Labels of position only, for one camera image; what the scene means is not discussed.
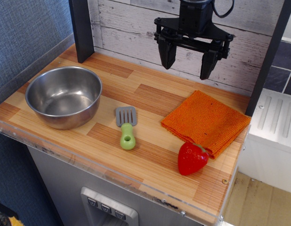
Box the stainless steel bowl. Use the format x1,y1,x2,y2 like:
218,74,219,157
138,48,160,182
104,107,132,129
25,66,102,129

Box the grey green toy spatula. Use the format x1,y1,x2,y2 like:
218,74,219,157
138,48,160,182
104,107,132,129
115,106,137,150

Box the white ridged sink counter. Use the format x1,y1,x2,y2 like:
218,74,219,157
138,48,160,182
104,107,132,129
238,89,291,193

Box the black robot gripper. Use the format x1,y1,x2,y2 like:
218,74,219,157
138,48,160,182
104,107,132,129
154,0,235,80

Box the dark grey right post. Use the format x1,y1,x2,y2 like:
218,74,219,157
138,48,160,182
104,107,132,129
245,0,291,117

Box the grey toy dispenser panel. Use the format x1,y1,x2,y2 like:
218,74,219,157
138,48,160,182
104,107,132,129
80,186,139,226

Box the orange cloth napkin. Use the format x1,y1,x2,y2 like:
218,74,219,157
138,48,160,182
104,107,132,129
161,90,251,159

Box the dark grey post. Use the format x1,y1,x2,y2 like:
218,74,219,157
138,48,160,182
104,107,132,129
245,0,291,117
69,0,94,63

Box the red plastic strawberry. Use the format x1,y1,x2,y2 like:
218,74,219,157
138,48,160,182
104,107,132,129
178,142,209,176

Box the dark grey left post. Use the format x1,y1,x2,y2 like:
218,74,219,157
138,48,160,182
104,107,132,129
69,0,94,63

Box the clear acrylic table edge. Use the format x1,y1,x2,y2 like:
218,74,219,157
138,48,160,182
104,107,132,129
0,120,224,226

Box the yellow object bottom corner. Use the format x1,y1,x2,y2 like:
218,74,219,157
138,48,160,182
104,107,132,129
8,217,24,226

